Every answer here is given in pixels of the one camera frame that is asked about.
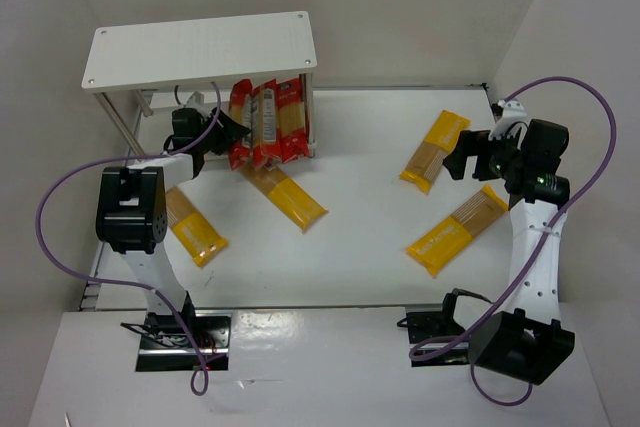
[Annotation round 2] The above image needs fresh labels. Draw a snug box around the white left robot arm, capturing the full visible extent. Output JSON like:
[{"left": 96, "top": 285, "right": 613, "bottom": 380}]
[{"left": 96, "top": 107, "right": 250, "bottom": 336}]

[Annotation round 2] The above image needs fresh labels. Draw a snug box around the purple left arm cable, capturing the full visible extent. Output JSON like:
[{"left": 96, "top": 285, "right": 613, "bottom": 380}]
[{"left": 34, "top": 80, "right": 224, "bottom": 397}]

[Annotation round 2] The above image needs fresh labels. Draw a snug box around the white shelf with metal legs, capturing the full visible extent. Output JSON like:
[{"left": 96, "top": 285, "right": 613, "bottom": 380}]
[{"left": 81, "top": 11, "right": 317, "bottom": 155}]

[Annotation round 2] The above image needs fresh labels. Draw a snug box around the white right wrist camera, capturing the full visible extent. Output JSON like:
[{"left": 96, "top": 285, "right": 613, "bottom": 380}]
[{"left": 488, "top": 100, "right": 527, "bottom": 141}]

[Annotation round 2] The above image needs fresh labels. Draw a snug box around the yellow pasta bag far right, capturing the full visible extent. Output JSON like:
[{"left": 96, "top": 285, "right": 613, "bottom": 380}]
[{"left": 399, "top": 110, "right": 471, "bottom": 193}]

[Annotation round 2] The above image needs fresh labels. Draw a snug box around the yellow pasta bag centre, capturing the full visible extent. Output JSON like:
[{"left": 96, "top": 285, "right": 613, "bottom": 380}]
[{"left": 240, "top": 164, "right": 328, "bottom": 232}]

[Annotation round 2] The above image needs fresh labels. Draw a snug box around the yellow pasta bag near right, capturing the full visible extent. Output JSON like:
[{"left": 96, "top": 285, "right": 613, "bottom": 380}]
[{"left": 406, "top": 185, "right": 508, "bottom": 277}]

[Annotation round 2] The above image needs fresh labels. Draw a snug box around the red spaghetti bag shelf left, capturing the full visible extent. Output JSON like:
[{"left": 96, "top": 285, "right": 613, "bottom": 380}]
[{"left": 251, "top": 79, "right": 281, "bottom": 169}]

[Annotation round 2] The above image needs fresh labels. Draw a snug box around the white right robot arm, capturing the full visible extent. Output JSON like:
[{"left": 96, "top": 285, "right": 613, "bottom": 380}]
[{"left": 444, "top": 119, "right": 575, "bottom": 386}]

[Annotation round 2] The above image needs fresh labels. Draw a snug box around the yellow pasta bag left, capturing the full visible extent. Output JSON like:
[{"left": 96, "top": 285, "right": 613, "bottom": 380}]
[{"left": 166, "top": 187, "right": 228, "bottom": 268}]

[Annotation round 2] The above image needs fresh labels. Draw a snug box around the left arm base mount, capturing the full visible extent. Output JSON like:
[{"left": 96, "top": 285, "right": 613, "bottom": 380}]
[{"left": 120, "top": 309, "right": 232, "bottom": 372}]

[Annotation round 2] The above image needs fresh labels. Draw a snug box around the red spaghetti bag shelf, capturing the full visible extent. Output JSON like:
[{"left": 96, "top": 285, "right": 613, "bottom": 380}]
[
  {"left": 251, "top": 79, "right": 281, "bottom": 169},
  {"left": 277, "top": 78, "right": 309, "bottom": 164}
]

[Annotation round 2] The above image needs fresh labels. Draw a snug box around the red spaghetti bag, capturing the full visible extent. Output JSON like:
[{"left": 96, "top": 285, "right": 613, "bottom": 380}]
[{"left": 228, "top": 79, "right": 253, "bottom": 170}]

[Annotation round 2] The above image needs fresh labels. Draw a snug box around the red spaghetti bag shelf right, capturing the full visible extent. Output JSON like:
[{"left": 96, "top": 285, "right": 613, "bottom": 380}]
[{"left": 277, "top": 78, "right": 309, "bottom": 164}]

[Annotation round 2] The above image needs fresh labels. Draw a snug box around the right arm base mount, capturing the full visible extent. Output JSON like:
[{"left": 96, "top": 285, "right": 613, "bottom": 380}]
[{"left": 396, "top": 310, "right": 468, "bottom": 368}]

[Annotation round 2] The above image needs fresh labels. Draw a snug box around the yellow pasta bag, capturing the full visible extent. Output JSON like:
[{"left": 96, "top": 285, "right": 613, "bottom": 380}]
[
  {"left": 399, "top": 110, "right": 471, "bottom": 193},
  {"left": 406, "top": 185, "right": 508, "bottom": 277},
  {"left": 240, "top": 164, "right": 328, "bottom": 232},
  {"left": 166, "top": 187, "right": 228, "bottom": 268}
]

